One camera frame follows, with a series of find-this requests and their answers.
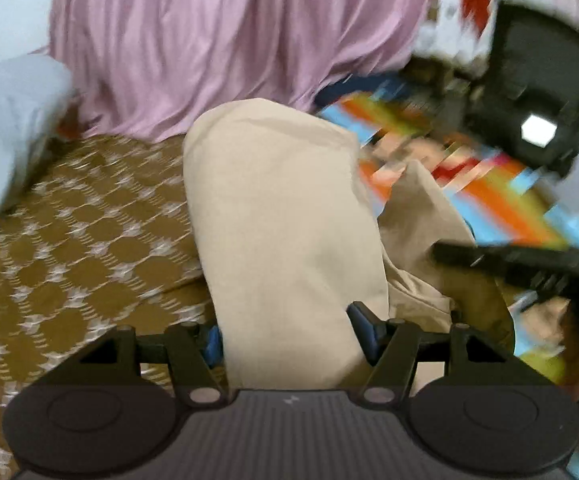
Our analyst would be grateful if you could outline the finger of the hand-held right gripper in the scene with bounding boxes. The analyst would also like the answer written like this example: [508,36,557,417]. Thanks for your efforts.
[432,241,579,293]

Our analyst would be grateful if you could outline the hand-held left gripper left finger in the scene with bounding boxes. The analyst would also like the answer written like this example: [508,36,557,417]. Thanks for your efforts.
[78,323,229,407]

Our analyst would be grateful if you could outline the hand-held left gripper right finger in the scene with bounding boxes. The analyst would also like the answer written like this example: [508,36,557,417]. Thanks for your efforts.
[347,301,513,407]

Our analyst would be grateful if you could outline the beige zip hoodie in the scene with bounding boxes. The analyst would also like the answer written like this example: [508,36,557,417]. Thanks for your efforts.
[182,97,516,392]

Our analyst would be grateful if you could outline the colourful cartoon printed blanket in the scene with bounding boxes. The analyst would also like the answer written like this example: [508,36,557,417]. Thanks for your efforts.
[314,74,579,376]

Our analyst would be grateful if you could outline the brown patterned blanket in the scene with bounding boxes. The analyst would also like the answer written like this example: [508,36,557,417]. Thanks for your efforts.
[0,134,223,478]

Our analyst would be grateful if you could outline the black chair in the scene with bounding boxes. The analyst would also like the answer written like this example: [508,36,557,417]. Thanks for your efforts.
[462,0,579,178]

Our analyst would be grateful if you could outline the light blue pillow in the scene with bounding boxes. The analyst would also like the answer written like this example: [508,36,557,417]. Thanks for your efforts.
[0,54,76,258]

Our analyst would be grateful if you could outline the purple satin cloth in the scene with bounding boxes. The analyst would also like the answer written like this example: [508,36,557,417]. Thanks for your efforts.
[48,0,446,144]

